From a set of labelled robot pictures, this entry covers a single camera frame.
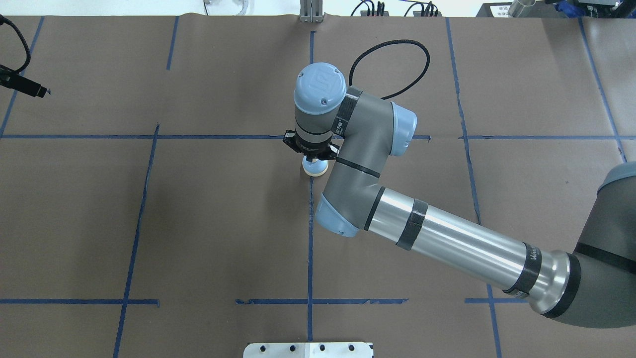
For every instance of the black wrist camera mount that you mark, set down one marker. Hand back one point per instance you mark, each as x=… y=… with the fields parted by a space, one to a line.
x=325 y=150

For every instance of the silver metal cup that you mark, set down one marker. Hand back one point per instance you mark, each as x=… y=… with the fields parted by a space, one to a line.
x=520 y=8

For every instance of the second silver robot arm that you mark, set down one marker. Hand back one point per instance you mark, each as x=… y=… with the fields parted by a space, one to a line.
x=591 y=287

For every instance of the silver mounting plate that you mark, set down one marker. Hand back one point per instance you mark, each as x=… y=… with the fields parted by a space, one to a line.
x=310 y=350

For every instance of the aluminium frame post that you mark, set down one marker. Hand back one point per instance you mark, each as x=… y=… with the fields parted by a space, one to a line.
x=311 y=11

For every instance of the light blue white bell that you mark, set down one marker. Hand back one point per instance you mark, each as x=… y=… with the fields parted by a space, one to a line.
x=314 y=167

